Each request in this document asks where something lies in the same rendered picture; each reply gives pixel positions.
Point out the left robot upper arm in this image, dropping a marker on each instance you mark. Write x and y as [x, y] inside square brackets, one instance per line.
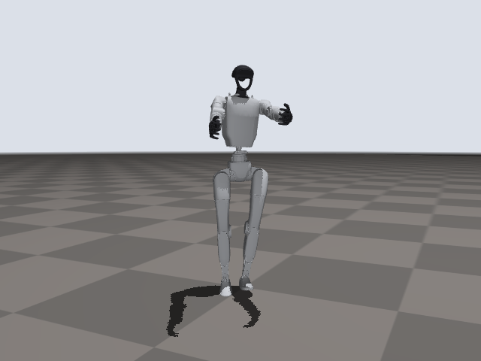
[266, 108]

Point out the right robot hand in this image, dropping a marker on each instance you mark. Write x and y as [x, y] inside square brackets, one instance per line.
[214, 127]

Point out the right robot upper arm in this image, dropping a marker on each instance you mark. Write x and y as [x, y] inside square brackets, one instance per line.
[218, 105]

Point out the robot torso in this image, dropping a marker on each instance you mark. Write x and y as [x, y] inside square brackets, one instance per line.
[239, 129]

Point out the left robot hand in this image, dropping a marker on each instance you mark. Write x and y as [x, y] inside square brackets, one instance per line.
[286, 116]

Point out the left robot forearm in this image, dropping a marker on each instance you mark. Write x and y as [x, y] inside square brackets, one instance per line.
[276, 116]

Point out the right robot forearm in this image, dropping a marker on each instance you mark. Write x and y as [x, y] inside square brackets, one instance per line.
[212, 114]

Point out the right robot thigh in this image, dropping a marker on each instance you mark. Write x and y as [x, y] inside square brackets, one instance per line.
[222, 192]

